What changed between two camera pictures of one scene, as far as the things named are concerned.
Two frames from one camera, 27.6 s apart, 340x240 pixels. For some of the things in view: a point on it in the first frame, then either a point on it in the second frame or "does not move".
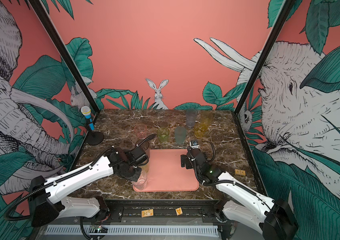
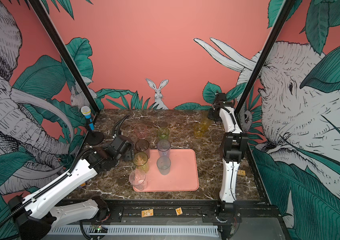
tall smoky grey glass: x=145 y=147 does not move
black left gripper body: x=134 y=174 to x=130 y=155
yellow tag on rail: x=147 y=213 does not move
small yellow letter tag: x=179 y=211 does not move
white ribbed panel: x=138 y=230 does not move
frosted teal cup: x=180 y=132 to x=163 y=164
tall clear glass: x=141 y=181 does not move
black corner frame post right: x=285 y=7 does not move
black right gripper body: x=189 y=165 to x=213 y=115
